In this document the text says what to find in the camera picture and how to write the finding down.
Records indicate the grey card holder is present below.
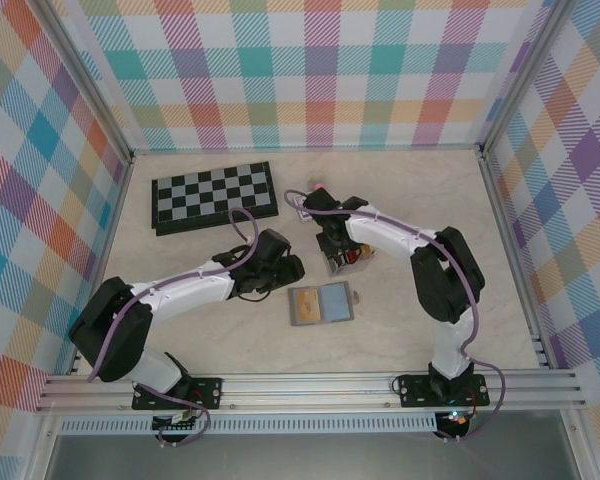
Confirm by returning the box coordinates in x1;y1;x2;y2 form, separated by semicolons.
288;281;363;328

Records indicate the black folding chess board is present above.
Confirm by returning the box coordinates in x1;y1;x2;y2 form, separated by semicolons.
151;160;280;237

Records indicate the aluminium frame rail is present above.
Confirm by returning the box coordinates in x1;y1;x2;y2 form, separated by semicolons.
35;368;587;414
67;152;135;376
478;152;552;371

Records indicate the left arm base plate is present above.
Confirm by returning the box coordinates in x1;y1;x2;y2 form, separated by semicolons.
131;376;225;412

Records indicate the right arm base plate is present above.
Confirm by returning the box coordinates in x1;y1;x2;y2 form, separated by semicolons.
396;373;491;408

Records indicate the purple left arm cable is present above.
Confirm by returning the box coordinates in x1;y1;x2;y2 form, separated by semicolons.
86;206;261;448

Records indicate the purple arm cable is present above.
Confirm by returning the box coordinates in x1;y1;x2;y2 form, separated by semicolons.
86;206;261;448
283;188;506;445

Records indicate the slotted white cable duct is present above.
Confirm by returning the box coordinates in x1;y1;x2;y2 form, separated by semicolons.
54;417;440;437

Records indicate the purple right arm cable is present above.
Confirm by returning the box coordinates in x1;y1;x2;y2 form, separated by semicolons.
283;188;506;445

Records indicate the aluminium frame post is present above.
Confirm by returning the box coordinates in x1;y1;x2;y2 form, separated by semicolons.
38;0;135;164
477;0;579;160

